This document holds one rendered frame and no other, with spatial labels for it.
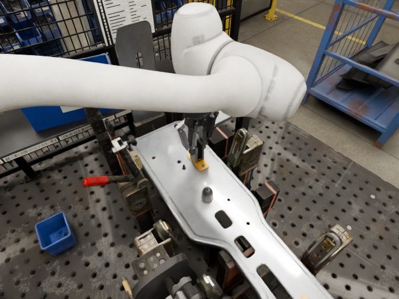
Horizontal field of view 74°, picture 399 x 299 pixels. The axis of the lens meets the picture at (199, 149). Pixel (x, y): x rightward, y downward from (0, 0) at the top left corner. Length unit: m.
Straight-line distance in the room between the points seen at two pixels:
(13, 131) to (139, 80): 0.76
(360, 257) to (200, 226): 0.64
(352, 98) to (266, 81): 2.33
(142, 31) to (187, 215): 0.52
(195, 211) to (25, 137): 0.61
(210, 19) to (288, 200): 0.83
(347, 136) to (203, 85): 2.29
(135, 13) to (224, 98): 0.77
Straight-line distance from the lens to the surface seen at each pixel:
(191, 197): 0.77
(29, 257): 1.18
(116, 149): 0.62
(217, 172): 0.82
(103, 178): 0.69
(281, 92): 0.45
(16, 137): 1.05
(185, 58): 0.54
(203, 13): 0.53
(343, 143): 2.54
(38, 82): 0.37
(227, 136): 0.94
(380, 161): 2.55
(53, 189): 1.29
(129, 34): 0.82
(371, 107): 2.74
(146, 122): 0.98
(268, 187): 0.82
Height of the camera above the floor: 1.66
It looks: 50 degrees down
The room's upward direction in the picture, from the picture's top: straight up
